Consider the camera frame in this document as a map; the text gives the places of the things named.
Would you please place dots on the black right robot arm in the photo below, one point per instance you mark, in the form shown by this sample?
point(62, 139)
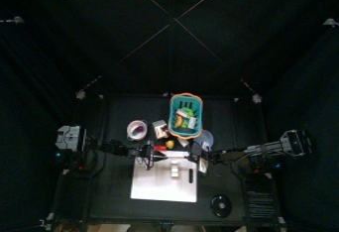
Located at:
point(265, 148)

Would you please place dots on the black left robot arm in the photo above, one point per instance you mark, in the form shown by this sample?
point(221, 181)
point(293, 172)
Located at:
point(115, 147)

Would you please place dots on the red toy piece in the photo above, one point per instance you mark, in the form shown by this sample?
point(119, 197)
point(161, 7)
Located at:
point(161, 148)

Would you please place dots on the yellow toy corn green husk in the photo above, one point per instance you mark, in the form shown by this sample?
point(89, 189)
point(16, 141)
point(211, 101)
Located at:
point(170, 144)

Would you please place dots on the grey toy bowl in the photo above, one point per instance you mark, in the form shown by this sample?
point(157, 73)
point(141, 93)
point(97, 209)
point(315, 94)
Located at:
point(206, 138)

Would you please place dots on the small white toy piece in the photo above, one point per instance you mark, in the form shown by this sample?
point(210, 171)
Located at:
point(183, 141)

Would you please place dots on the purple toy eggplant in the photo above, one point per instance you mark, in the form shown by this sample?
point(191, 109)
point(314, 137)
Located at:
point(139, 129)

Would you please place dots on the teal basket orange rim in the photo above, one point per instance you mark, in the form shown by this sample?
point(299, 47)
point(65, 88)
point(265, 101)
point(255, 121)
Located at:
point(175, 133)

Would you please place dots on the white knife block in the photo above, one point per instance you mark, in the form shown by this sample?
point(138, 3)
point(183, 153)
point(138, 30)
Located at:
point(159, 128)

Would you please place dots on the white cutting board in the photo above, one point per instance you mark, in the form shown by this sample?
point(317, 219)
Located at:
point(154, 186)

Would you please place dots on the yellow toy banana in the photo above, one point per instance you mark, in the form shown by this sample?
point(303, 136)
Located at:
point(178, 122)

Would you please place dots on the green toy vegetable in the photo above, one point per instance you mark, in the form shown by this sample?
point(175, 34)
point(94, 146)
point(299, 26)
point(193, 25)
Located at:
point(190, 111)

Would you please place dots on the white toy food box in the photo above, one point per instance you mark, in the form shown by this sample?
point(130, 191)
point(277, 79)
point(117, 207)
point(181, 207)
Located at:
point(182, 113)

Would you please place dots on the black round disc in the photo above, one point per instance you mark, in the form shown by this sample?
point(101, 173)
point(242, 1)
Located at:
point(221, 205)

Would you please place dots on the black printed sheet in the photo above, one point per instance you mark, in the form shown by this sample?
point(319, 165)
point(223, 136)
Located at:
point(261, 203)

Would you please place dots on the silver frame clamp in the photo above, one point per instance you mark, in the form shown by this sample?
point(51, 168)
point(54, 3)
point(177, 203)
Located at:
point(18, 20)
point(81, 94)
point(257, 98)
point(330, 22)

